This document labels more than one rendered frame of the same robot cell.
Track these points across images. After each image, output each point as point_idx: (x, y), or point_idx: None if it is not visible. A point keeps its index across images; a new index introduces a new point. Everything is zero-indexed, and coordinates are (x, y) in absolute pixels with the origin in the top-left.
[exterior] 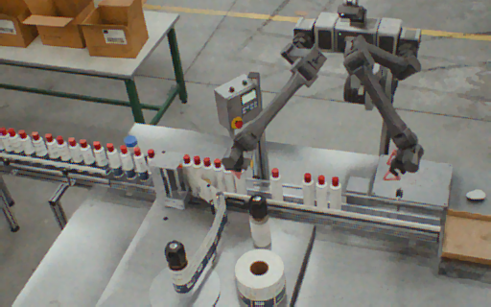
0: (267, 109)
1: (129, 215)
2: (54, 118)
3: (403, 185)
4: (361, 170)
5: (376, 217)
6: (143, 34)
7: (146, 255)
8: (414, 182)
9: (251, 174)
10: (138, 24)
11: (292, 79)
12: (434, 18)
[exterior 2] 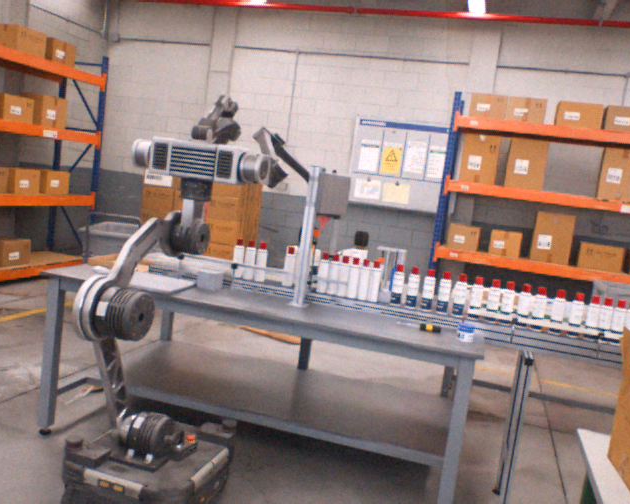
0: (303, 164)
1: None
2: None
3: (163, 280)
4: (195, 294)
5: (205, 264)
6: None
7: None
8: (150, 279)
9: (312, 309)
10: None
11: (283, 145)
12: None
